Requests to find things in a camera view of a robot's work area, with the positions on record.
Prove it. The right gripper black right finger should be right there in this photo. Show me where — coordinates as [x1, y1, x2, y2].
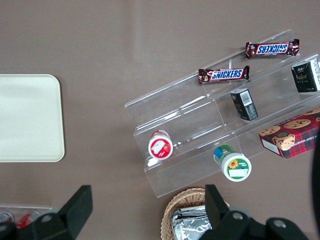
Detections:
[199, 184, 311, 240]

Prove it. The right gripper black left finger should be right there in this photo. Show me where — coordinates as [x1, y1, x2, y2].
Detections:
[0, 184, 94, 240]

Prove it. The light tan wicker basket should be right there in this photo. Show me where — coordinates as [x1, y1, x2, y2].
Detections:
[161, 187, 231, 240]

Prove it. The beige rectangular serving tray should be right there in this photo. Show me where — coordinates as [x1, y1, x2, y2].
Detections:
[0, 74, 66, 163]

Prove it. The clear acrylic bottle rack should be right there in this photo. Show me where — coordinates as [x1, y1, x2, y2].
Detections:
[0, 204, 54, 221]

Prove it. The silver foil pouch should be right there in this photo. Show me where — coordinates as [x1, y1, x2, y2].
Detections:
[170, 205, 209, 240]
[174, 214, 213, 240]

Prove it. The green lid yogurt cup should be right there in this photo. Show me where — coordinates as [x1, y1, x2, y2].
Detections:
[213, 144, 252, 182]

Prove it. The red tartan cookie box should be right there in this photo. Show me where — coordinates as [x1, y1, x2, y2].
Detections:
[258, 106, 320, 160]

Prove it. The red lid yogurt cup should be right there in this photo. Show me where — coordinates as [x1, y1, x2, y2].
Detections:
[147, 129, 174, 161]

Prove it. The clear acrylic step shelf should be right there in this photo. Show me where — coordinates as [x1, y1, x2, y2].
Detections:
[124, 28, 320, 199]

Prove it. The small black carton box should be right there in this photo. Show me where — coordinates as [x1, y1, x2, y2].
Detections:
[229, 88, 259, 122]
[291, 58, 320, 94]

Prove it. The brown snickers bar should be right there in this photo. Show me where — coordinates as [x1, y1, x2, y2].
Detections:
[198, 65, 251, 85]
[244, 38, 300, 60]

